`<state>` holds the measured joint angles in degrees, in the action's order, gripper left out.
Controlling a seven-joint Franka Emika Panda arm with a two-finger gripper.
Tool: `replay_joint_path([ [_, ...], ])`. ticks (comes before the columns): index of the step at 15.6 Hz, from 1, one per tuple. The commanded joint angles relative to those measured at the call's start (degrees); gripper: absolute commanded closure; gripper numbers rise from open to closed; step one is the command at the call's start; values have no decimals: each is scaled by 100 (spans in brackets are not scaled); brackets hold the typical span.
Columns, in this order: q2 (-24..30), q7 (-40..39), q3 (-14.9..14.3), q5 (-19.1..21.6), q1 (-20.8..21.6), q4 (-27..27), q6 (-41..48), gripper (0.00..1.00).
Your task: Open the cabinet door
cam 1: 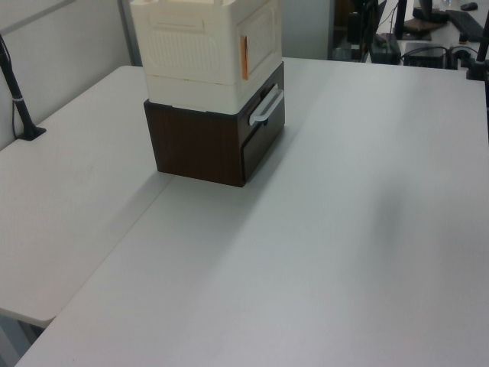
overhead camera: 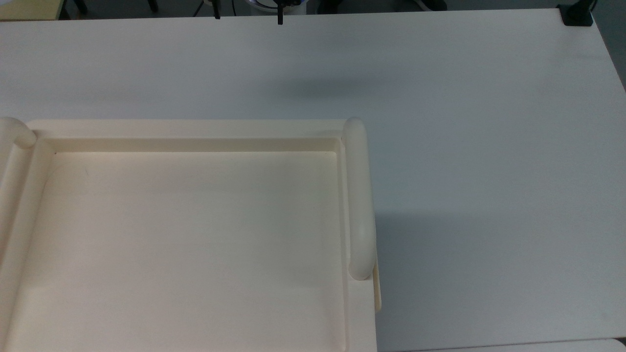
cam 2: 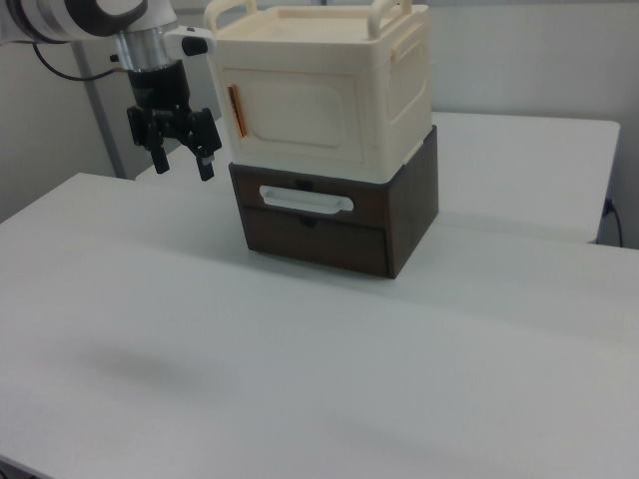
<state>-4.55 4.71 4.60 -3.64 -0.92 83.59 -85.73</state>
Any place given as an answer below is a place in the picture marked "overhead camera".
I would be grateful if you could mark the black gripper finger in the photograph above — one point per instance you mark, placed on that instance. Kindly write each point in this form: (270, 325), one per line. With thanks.
(280, 14)

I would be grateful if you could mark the black tripod legs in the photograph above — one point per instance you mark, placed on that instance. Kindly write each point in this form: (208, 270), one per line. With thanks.
(217, 10)

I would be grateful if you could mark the black chair leg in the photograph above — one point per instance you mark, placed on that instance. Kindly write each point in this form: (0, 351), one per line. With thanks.
(153, 5)
(80, 5)

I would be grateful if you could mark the cream plastic tray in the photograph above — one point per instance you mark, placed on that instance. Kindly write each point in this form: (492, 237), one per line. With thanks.
(195, 234)

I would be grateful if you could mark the yellow wooden table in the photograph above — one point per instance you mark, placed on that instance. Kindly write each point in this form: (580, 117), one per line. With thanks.
(29, 9)

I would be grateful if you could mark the black table clamp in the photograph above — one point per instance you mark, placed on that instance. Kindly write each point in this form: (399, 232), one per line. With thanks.
(577, 14)

